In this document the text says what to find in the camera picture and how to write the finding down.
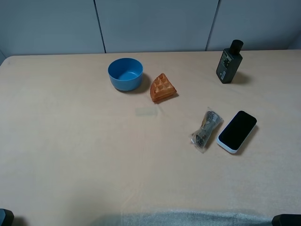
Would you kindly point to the orange toy waffle wedge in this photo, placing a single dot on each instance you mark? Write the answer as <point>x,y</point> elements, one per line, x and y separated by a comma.
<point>161,88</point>

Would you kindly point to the blue plastic bowl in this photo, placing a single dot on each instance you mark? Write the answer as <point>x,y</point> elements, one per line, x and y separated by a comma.
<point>126,74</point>

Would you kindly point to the grey foam pad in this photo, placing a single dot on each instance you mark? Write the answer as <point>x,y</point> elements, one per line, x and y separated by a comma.
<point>182,218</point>

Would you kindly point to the black and white phone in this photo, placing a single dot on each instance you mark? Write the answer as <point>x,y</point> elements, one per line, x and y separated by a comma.
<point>236,132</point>

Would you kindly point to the black flat bottle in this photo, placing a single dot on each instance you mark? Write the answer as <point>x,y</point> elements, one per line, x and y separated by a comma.
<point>229,62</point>

